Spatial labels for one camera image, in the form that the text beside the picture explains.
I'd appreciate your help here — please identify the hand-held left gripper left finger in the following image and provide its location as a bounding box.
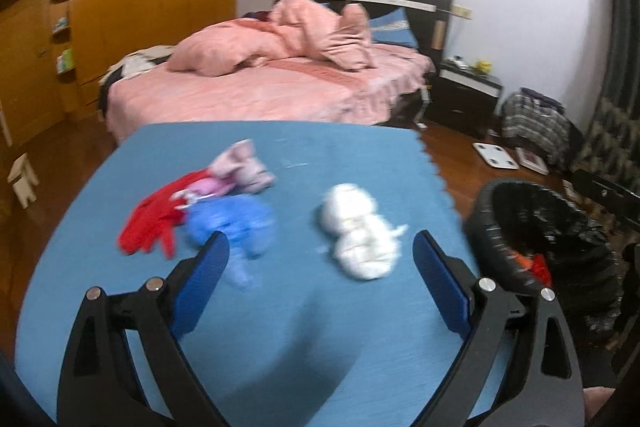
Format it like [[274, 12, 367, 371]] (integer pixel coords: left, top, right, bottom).
[[56, 231, 231, 427]]

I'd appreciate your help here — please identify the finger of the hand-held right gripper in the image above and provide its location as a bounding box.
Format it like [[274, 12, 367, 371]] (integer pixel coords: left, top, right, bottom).
[[572, 169, 640, 214]]

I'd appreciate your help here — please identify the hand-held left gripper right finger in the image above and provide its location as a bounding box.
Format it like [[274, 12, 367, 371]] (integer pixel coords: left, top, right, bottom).
[[412, 230, 586, 427]]

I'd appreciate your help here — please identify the round bin with black liner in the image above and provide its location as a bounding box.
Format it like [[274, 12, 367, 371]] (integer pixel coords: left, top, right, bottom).
[[464, 179, 623, 333]]

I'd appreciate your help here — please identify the blue plastic bag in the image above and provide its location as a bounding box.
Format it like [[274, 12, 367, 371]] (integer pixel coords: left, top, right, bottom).
[[185, 196, 277, 292]]

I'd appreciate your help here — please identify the pile of red rubbish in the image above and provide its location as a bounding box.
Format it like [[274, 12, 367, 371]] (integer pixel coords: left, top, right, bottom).
[[117, 169, 213, 258]]

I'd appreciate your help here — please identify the white tissue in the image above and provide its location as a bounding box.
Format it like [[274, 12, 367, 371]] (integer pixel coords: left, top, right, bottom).
[[317, 183, 410, 282]]

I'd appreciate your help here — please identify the red plastic bag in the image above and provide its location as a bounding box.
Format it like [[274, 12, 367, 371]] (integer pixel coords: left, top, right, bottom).
[[531, 254, 553, 287]]

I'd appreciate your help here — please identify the pink cloth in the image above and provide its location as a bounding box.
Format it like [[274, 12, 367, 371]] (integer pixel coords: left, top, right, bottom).
[[207, 139, 277, 196]]

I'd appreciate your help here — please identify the white scale with dark centre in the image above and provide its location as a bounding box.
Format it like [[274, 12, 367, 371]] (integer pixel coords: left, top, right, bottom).
[[515, 147, 548, 175]]

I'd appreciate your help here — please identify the plaid cloth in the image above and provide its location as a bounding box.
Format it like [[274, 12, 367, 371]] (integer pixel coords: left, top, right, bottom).
[[501, 91, 573, 158]]

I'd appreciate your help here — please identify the person's pink clothing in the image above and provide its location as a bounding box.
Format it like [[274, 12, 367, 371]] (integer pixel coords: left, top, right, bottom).
[[584, 386, 620, 425]]

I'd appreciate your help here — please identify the dark purple bag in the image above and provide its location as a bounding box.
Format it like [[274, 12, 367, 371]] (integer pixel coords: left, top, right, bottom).
[[520, 87, 566, 108]]

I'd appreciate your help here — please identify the white bathroom scale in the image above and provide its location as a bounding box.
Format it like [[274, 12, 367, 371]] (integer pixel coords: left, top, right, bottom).
[[472, 142, 521, 170]]

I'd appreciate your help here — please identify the dark patterned curtain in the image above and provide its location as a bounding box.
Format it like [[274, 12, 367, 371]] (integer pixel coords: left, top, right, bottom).
[[570, 0, 640, 188]]

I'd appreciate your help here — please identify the blue tablecloth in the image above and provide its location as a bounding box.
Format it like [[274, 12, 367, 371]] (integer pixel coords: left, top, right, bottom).
[[15, 121, 483, 427]]

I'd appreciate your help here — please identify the dark nightstand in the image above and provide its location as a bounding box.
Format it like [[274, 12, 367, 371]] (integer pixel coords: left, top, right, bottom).
[[430, 59, 503, 138]]

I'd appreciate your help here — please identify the pink bed sheet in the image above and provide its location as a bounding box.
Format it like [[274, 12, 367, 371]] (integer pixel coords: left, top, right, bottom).
[[107, 42, 436, 142]]

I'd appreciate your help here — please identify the small wooden stool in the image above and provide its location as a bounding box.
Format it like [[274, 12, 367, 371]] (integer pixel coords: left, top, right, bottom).
[[7, 153, 40, 208]]

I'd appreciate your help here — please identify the pile of clothes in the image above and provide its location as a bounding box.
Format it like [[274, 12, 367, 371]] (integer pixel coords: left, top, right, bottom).
[[100, 47, 176, 82]]

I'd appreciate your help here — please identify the dark wooden bed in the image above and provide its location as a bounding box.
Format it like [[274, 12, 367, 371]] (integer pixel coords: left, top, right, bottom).
[[97, 0, 453, 145]]

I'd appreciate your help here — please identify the large blue pillow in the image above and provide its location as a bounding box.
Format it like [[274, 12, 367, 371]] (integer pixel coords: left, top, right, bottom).
[[369, 7, 418, 48]]

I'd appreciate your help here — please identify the pink duvet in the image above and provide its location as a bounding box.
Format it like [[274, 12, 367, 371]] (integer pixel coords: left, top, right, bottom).
[[165, 0, 377, 78]]

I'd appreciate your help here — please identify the wooden wardrobe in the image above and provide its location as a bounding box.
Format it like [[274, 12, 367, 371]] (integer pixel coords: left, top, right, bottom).
[[0, 0, 243, 142]]

